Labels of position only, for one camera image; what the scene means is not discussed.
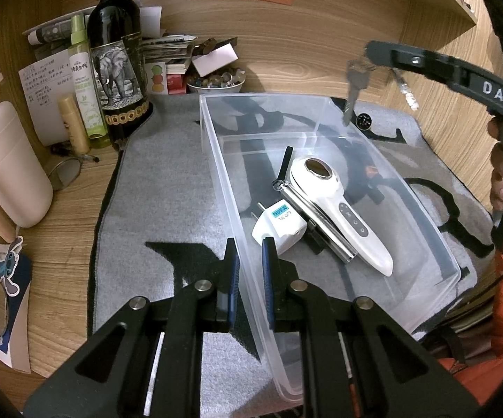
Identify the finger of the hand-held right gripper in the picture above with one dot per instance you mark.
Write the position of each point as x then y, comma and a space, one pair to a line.
408, 59

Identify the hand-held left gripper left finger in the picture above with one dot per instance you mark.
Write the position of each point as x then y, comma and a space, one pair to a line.
234, 287

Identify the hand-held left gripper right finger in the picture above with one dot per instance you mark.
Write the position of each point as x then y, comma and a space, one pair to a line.
268, 287

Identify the bunch of keys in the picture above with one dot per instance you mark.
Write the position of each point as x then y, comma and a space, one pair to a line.
358, 79

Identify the white power plug adapter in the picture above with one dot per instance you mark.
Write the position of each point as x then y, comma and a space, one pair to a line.
282, 230

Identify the silver metal cylinder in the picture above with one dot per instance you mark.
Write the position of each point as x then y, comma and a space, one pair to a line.
321, 226

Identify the white handheld massager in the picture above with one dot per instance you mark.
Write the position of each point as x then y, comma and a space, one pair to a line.
351, 222

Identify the clear plastic container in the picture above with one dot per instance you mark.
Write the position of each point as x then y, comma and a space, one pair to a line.
408, 226

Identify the person's right hand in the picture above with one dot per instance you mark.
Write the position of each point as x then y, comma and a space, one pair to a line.
499, 183

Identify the grey printed mat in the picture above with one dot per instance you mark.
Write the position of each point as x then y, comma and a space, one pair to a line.
155, 209

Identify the bowl of small stones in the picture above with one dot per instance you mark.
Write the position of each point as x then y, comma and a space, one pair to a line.
216, 82

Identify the eyeglasses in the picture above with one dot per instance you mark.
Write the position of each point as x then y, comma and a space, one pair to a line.
66, 174

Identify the blue white card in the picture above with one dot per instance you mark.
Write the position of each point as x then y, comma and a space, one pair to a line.
16, 335

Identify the yellow tube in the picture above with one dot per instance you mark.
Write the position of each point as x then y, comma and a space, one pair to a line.
72, 126

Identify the cartoon sticker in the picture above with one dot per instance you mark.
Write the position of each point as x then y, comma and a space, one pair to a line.
5, 261

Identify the stack of books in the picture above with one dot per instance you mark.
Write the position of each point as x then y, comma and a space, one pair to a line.
168, 52

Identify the green spray bottle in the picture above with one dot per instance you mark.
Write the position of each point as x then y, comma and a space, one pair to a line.
84, 91

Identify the pink mug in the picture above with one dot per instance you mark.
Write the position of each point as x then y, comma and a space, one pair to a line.
7, 161

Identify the white paper sheets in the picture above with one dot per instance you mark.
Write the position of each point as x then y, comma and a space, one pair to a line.
151, 19

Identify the handwritten paper note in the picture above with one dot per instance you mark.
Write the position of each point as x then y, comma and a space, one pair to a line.
44, 87

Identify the dark wine bottle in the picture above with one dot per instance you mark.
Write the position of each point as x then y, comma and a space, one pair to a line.
116, 30

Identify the rolled magazine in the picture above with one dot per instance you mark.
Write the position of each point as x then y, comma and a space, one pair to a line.
47, 32

